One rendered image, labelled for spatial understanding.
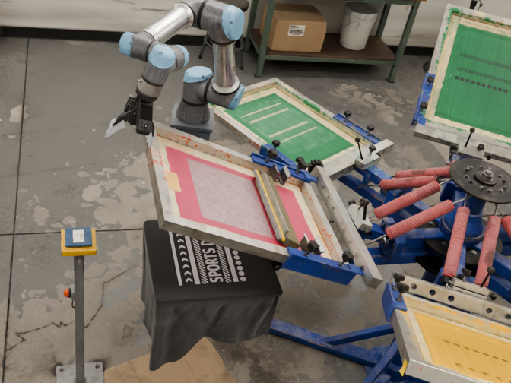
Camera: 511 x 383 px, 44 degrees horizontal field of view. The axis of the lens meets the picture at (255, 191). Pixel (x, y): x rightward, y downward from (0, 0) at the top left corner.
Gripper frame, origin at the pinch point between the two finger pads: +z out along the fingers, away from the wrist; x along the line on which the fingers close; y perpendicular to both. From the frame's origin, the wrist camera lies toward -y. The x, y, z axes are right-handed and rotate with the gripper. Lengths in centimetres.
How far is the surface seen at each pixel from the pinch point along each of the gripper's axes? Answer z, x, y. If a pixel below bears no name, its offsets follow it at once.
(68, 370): 147, -23, 20
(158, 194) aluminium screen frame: 5.4, -11.1, -15.5
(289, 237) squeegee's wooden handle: 9, -62, -19
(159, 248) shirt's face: 47, -30, 6
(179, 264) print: 45, -37, -4
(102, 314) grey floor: 143, -41, 55
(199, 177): 10.3, -32.1, 6.9
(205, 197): 10.4, -32.4, -4.4
